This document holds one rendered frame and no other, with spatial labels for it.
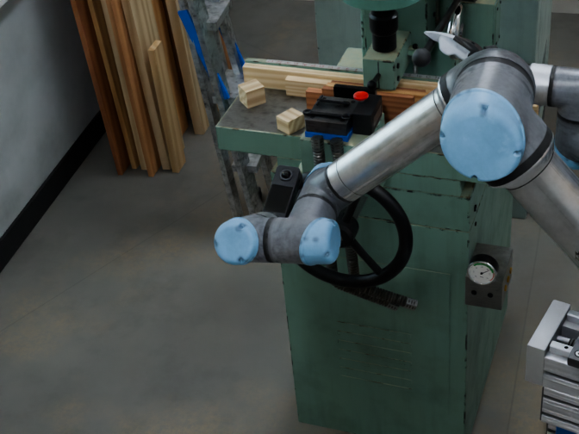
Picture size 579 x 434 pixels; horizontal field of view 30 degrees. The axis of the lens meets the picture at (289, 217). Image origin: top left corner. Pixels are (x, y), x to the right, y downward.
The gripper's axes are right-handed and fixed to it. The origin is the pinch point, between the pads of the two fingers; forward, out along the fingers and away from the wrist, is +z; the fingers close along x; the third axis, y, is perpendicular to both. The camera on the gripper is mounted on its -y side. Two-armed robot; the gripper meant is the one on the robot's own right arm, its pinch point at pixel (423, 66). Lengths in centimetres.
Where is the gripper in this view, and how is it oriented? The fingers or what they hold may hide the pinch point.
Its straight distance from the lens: 210.5
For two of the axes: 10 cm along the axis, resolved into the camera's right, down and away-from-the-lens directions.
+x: 0.5, 8.3, 5.6
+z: -9.4, -1.5, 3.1
